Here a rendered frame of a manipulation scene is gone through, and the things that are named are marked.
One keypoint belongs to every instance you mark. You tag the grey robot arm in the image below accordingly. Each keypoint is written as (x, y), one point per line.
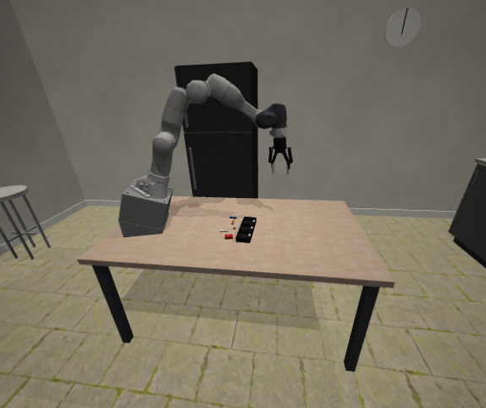
(154, 184)

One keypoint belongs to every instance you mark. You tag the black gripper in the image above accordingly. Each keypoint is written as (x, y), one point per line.
(279, 148)

